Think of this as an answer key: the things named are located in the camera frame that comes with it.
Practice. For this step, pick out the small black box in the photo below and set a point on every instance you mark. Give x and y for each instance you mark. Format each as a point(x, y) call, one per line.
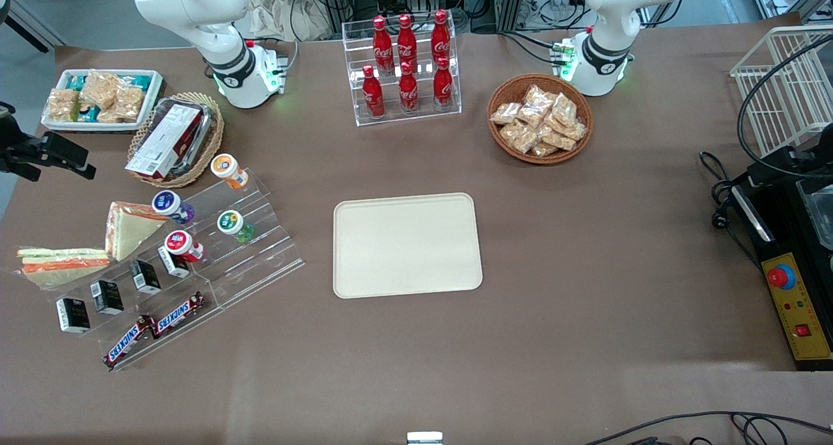
point(73, 315)
point(145, 277)
point(174, 263)
point(107, 297)

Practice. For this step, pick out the teal snack packet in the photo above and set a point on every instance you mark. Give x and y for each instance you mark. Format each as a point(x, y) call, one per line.
point(136, 80)
point(76, 81)

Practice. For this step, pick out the green gum bottle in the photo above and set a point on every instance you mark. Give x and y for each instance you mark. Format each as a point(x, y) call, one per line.
point(233, 225)

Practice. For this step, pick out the snickers chocolate bar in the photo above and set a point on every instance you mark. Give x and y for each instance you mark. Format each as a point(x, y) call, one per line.
point(129, 341)
point(178, 315)

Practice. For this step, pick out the triangular wrapped sandwich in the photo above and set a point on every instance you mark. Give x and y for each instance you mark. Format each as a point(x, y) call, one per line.
point(130, 231)

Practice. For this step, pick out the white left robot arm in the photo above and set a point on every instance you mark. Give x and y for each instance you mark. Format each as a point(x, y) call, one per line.
point(605, 54)

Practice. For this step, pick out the orange gum bottle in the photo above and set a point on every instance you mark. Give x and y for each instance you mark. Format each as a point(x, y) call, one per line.
point(226, 168)

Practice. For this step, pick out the red cola bottle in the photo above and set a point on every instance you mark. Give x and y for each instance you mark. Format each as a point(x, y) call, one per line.
point(408, 94)
point(443, 88)
point(382, 45)
point(440, 38)
point(407, 41)
point(373, 97)

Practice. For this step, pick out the oval light wicker basket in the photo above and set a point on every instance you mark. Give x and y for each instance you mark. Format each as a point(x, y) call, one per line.
point(209, 149)

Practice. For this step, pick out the clear snack packet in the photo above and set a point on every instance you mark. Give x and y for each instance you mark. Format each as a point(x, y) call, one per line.
point(511, 131)
point(505, 113)
point(558, 140)
point(544, 149)
point(564, 108)
point(524, 142)
point(532, 116)
point(540, 97)

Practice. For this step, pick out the white rectangular snack bin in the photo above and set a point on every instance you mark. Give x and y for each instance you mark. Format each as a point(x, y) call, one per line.
point(153, 100)

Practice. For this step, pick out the red emergency stop button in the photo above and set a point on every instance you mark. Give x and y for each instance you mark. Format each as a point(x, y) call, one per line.
point(780, 276)

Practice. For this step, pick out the clear rice cracker packet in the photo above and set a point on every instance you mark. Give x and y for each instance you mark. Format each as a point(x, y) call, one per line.
point(62, 105)
point(129, 103)
point(101, 88)

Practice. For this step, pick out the purple gum bottle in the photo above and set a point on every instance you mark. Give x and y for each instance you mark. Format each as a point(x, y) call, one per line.
point(169, 204)

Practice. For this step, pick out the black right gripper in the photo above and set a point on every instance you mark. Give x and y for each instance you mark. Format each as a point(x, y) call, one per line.
point(14, 147)

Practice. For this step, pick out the round brown wicker basket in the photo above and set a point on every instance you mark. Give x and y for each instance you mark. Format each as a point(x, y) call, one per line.
point(504, 90)

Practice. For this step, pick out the red gum bottle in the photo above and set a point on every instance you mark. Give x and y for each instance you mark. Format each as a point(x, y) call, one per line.
point(180, 244)

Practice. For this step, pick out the beige plastic tray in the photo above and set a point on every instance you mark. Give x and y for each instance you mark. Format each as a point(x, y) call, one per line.
point(407, 244)

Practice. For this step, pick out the clear acrylic bottle rack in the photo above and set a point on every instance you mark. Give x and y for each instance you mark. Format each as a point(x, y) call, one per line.
point(449, 103)

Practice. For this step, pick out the clear acrylic stepped display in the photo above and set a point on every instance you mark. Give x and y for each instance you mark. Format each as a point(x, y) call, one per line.
point(254, 263)

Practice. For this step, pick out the red white cookie box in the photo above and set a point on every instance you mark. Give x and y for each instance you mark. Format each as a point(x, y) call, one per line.
point(164, 142)

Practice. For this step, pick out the black yellow control box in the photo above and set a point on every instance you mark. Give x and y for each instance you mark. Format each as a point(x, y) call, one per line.
point(797, 302)

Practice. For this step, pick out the flat wrapped sandwich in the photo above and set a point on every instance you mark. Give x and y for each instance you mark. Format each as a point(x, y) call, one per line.
point(62, 268)

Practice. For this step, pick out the black device on control box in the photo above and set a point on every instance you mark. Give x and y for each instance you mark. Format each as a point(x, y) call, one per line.
point(791, 162)

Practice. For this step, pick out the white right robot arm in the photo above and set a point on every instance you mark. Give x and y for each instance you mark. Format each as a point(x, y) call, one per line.
point(215, 61)

